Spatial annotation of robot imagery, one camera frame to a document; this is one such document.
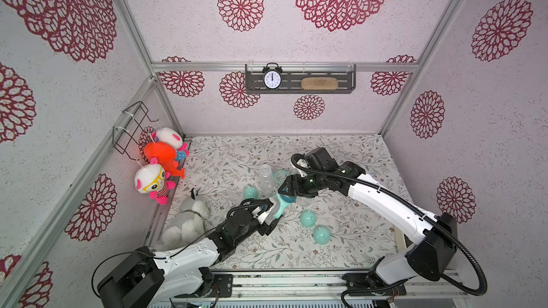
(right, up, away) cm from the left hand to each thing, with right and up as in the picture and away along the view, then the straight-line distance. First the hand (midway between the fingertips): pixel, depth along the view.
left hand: (272, 207), depth 82 cm
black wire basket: (-52, +32, -3) cm, 61 cm away
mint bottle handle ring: (+4, +5, -10) cm, 12 cm away
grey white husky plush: (-29, -5, -5) cm, 30 cm away
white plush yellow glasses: (-45, +11, -2) cm, 47 cm away
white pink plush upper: (-47, +29, +13) cm, 57 cm away
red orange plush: (-47, +20, +12) cm, 53 cm away
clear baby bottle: (-1, -1, -10) cm, 10 cm away
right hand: (+4, +8, -8) cm, 11 cm away
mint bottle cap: (-10, +4, +11) cm, 16 cm away
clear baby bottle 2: (-3, +6, +18) cm, 19 cm away
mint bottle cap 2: (+14, -6, +5) cm, 16 cm away
